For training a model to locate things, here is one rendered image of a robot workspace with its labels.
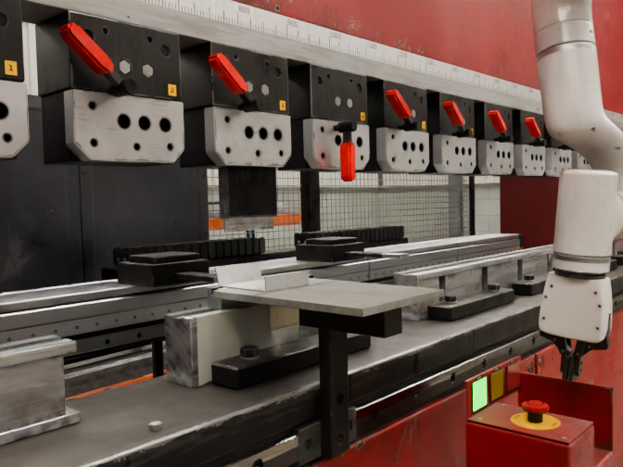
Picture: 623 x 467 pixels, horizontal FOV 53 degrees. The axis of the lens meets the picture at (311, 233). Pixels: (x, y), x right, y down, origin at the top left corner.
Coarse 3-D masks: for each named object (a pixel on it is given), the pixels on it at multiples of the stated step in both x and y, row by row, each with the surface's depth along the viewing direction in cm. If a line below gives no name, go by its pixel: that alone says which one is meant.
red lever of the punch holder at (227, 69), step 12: (216, 60) 80; (228, 60) 82; (216, 72) 82; (228, 72) 81; (228, 84) 83; (240, 84) 83; (240, 96) 85; (252, 96) 85; (240, 108) 87; (252, 108) 85
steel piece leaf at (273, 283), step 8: (296, 272) 89; (304, 272) 90; (256, 280) 97; (264, 280) 97; (272, 280) 86; (280, 280) 87; (288, 280) 88; (296, 280) 89; (304, 280) 90; (240, 288) 89; (248, 288) 88; (256, 288) 88; (264, 288) 87; (272, 288) 86; (280, 288) 87; (288, 288) 88
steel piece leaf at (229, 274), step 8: (240, 264) 96; (248, 264) 97; (256, 264) 98; (216, 272) 92; (224, 272) 93; (232, 272) 94; (240, 272) 95; (248, 272) 96; (256, 272) 98; (224, 280) 93; (232, 280) 94; (240, 280) 95; (248, 280) 96
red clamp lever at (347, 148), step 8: (352, 120) 101; (336, 128) 103; (344, 128) 101; (352, 128) 100; (344, 136) 102; (344, 144) 101; (352, 144) 101; (344, 152) 101; (352, 152) 101; (344, 160) 101; (352, 160) 101; (344, 168) 101; (352, 168) 101; (344, 176) 102; (352, 176) 101
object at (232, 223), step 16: (224, 176) 91; (240, 176) 93; (256, 176) 95; (272, 176) 98; (224, 192) 91; (240, 192) 93; (256, 192) 95; (272, 192) 98; (224, 208) 92; (240, 208) 93; (256, 208) 95; (272, 208) 98; (224, 224) 92; (240, 224) 94; (256, 224) 96; (272, 224) 99
